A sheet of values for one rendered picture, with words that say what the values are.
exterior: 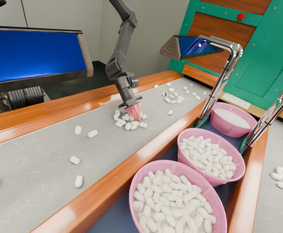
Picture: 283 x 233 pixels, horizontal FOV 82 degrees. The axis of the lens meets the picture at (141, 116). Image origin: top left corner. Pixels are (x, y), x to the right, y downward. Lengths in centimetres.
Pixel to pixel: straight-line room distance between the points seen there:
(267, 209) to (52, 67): 70
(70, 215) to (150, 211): 21
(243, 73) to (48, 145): 123
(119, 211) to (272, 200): 51
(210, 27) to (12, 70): 128
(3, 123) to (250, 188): 83
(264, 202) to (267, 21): 100
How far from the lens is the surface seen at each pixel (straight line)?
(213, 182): 67
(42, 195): 51
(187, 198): 56
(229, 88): 138
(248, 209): 62
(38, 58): 29
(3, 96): 89
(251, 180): 72
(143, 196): 51
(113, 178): 49
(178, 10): 240
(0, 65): 28
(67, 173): 54
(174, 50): 61
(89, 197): 46
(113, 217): 54
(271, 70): 134
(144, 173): 55
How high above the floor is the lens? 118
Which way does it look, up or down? 34 degrees down
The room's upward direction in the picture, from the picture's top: 15 degrees clockwise
